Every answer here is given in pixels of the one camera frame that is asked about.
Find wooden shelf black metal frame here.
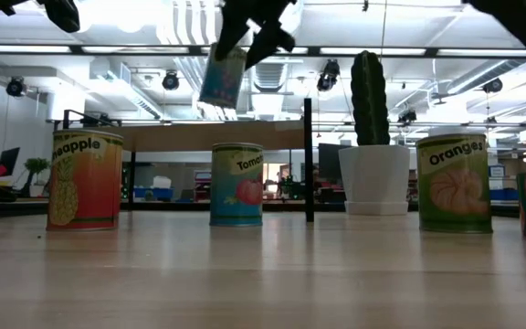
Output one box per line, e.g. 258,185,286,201
61,97,315,224

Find blue-green tomatoes can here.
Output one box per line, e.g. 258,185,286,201
208,142,265,228

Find white hexagonal plant pot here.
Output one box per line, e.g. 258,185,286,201
337,143,411,217

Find black computer monitor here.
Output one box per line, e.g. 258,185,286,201
0,146,21,177

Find large black monitor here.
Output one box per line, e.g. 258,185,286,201
317,143,353,185

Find small potted green plant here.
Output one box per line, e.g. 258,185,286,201
23,157,51,198

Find black ceiling spotlight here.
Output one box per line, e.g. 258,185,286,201
5,76,27,98
161,69,181,91
481,77,504,95
397,108,418,125
316,58,341,92

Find orange pineapple can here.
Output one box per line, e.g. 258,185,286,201
46,129,125,232

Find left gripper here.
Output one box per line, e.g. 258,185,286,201
215,0,301,70

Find black ceiling light track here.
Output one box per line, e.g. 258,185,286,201
0,44,526,58

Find teal can pink fruit print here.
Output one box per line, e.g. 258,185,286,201
198,42,248,110

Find green cactus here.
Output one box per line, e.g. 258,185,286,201
350,49,391,147

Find blue storage bins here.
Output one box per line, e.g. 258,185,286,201
132,175,175,203

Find green oranges can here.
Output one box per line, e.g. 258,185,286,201
416,133,494,235

